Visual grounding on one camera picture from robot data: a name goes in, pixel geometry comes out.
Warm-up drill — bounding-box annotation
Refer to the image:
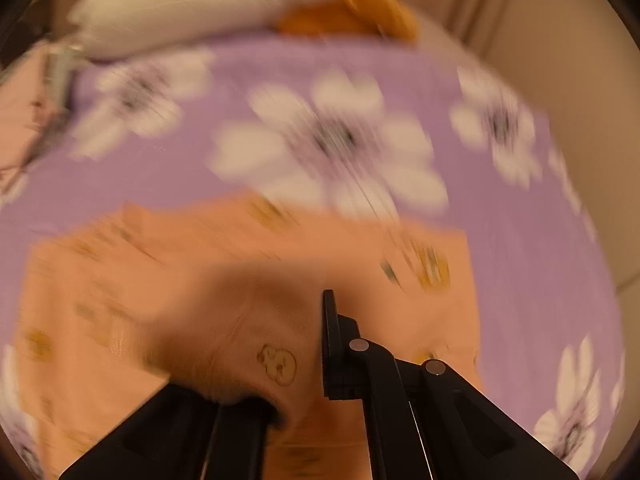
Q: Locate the peach cartoon print garment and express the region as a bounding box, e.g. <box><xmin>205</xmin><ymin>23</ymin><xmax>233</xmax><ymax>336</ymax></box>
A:
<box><xmin>15</xmin><ymin>194</ymin><xmax>480</xmax><ymax>479</ymax></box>

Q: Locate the purple floral bed sheet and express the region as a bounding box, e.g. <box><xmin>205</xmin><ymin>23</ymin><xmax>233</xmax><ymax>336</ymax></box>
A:
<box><xmin>1</xmin><ymin>35</ymin><xmax>625</xmax><ymax>479</ymax></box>

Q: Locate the white orange plush goose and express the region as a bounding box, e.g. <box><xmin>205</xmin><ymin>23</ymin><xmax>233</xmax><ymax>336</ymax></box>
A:
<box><xmin>67</xmin><ymin>0</ymin><xmax>418</xmax><ymax>60</ymax></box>

